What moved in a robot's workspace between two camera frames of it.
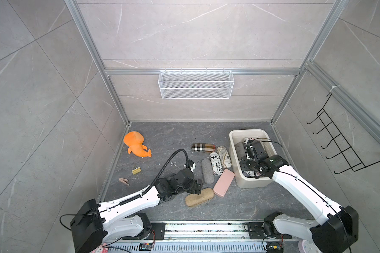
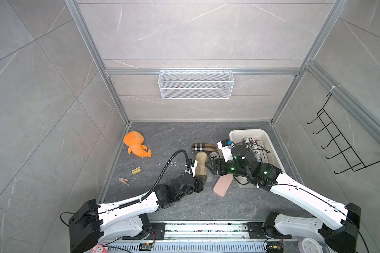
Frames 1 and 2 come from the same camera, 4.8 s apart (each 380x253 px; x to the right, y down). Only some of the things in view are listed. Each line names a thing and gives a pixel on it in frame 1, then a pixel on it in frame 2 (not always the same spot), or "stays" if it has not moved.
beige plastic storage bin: [238, 136] stays
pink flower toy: [100, 249] stays
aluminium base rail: [206, 236] stays
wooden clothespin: [123, 180] stays
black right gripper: [243, 164] to [221, 162]
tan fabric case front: [193, 199] to [201, 164]
